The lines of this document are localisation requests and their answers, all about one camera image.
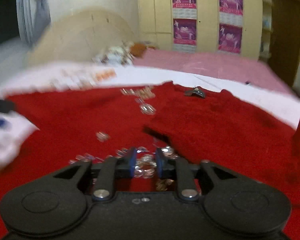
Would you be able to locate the orange cushion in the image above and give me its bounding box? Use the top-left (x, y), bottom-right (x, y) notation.
top-left (129, 43), bottom-right (147, 57)

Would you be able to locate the cream curved headboard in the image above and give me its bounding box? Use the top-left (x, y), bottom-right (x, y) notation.
top-left (27, 7), bottom-right (137, 68)

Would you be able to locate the red knit sweater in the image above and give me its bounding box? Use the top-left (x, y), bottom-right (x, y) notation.
top-left (0, 82), bottom-right (300, 239)

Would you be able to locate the upper right purple poster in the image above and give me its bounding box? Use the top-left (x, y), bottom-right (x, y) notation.
top-left (219, 0), bottom-right (243, 27)

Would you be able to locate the lower left purple poster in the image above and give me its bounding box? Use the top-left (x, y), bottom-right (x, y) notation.
top-left (173, 18), bottom-right (197, 53)

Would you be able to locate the pink bed cover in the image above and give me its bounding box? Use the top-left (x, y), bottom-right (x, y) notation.
top-left (134, 49), bottom-right (293, 95)

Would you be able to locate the brown wooden door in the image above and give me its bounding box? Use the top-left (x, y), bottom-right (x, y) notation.
top-left (268, 0), bottom-right (300, 87)

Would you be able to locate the white floral bed sheet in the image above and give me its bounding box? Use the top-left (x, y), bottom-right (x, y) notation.
top-left (0, 62), bottom-right (300, 169)

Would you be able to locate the upper left purple poster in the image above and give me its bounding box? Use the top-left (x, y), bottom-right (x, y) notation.
top-left (172, 0), bottom-right (197, 20)

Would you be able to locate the purple poster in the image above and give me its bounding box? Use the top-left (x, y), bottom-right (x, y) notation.
top-left (172, 0), bottom-right (197, 20)
top-left (173, 18), bottom-right (197, 53)
top-left (219, 0), bottom-right (243, 27)
top-left (218, 24), bottom-right (242, 54)

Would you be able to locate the corner wall shelf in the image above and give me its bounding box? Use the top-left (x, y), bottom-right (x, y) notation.
top-left (259, 0), bottom-right (273, 62)

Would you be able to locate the patterned pillow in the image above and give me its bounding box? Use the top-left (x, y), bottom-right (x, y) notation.
top-left (92, 42), bottom-right (134, 66)

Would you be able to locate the lower right purple poster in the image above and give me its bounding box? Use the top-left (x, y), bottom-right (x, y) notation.
top-left (218, 24), bottom-right (242, 54)

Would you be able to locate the grey sweater neck label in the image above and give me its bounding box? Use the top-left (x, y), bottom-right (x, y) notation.
top-left (184, 87), bottom-right (206, 99)

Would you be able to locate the cream wardrobe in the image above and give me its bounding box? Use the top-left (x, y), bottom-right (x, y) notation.
top-left (138, 0), bottom-right (263, 60)

